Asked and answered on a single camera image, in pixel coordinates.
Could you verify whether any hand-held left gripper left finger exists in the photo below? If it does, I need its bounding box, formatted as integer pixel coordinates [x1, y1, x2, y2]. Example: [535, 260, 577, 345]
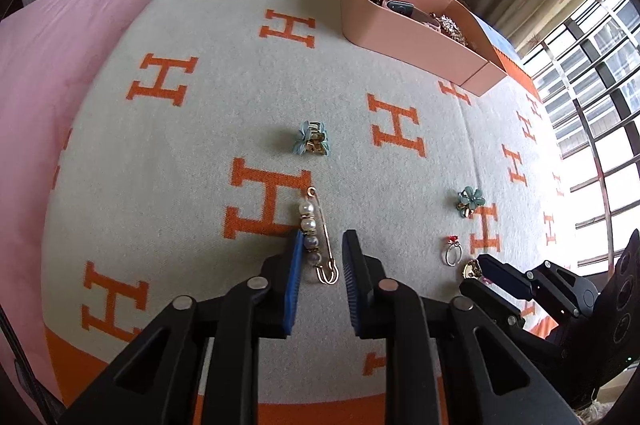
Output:
[60, 230, 306, 425]

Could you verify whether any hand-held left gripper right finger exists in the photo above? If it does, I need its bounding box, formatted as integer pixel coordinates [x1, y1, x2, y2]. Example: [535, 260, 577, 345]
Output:
[342, 230, 581, 425]

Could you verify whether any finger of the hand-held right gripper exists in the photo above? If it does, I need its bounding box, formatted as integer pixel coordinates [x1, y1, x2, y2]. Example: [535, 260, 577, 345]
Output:
[460, 279, 531, 336]
[477, 255, 598, 318]

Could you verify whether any pearl safety pin brooch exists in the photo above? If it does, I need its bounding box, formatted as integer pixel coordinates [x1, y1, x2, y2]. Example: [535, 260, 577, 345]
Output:
[297, 187, 342, 286]

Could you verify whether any pink storage tray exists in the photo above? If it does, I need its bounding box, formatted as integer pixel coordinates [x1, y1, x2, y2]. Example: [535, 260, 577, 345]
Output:
[340, 0, 508, 97]

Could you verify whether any rhinestone hair comb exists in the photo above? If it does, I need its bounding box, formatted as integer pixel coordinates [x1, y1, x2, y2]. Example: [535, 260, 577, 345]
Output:
[435, 14, 471, 46]

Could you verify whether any blue flower brooch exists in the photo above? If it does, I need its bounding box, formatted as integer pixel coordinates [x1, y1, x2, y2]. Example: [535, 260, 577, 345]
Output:
[456, 186, 487, 218]

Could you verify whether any blue flower hair clip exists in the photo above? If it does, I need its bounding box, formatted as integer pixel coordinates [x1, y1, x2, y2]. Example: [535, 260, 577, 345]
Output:
[292, 121, 331, 156]

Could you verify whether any orange and grey printed blanket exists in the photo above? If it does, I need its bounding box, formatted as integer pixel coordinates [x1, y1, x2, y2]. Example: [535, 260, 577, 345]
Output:
[42, 0, 576, 425]

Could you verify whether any metal window grille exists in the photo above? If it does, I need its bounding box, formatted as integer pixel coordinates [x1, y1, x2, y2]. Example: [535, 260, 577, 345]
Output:
[520, 0, 640, 276]

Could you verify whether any pink bed sheet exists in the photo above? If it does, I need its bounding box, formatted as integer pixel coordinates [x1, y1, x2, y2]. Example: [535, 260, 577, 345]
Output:
[0, 0, 176, 425]

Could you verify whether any silver ring with red stone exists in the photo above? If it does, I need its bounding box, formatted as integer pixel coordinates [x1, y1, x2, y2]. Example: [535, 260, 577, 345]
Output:
[442, 235, 463, 267]

